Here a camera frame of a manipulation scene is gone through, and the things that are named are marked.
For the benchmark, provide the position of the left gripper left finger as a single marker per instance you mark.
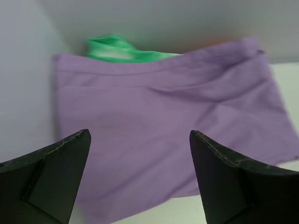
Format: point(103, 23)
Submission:
point(41, 187)

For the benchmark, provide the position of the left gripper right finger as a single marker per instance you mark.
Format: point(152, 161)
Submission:
point(236, 189)

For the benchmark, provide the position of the purple trousers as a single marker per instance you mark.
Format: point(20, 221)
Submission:
point(140, 116)

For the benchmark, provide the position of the green white patterned folded garment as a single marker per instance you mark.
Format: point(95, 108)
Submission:
point(115, 49)

